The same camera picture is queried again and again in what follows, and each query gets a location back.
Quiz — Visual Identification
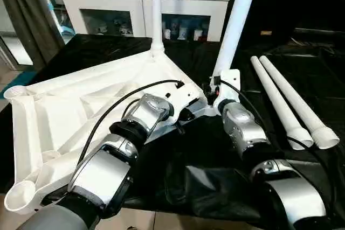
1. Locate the white plastic table leg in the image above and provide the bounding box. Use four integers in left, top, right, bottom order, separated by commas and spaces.
259, 55, 341, 150
150, 0, 166, 59
212, 0, 263, 80
250, 55, 314, 151

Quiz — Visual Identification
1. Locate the white plastic table top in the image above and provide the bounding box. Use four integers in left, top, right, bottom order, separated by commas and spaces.
3, 48, 225, 213

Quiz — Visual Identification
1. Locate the black work mat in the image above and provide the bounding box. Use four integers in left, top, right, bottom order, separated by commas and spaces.
0, 33, 345, 225

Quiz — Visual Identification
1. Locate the black fabric bag yellow label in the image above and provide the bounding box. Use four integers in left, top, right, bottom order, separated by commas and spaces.
229, 0, 345, 51

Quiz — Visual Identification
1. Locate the white glass-door cabinet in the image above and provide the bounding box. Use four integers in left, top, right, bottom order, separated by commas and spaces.
58, 0, 231, 43

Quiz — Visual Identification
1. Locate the light blue packaged box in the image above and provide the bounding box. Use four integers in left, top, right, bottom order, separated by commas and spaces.
40, 0, 75, 39

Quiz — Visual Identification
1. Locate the teal floor mat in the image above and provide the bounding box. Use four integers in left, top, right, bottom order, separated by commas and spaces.
0, 71, 36, 91

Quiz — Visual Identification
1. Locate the grey curtain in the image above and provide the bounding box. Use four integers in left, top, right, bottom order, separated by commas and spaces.
0, 0, 66, 69

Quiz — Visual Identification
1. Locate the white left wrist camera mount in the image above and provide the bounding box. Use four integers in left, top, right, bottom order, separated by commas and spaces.
165, 82, 202, 127

